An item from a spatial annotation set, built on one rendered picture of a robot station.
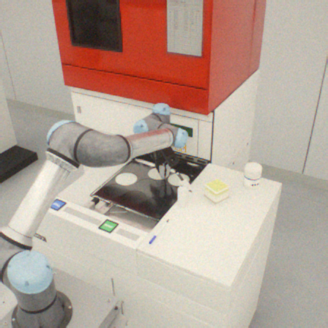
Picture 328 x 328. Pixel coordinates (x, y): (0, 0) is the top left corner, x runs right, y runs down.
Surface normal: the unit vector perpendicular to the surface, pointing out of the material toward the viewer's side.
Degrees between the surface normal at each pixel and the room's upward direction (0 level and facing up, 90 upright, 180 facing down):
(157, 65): 90
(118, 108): 90
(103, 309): 2
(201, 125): 90
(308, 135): 90
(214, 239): 0
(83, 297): 2
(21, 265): 10
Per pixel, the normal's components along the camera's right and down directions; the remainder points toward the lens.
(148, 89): -0.49, 0.48
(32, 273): 0.13, -0.79
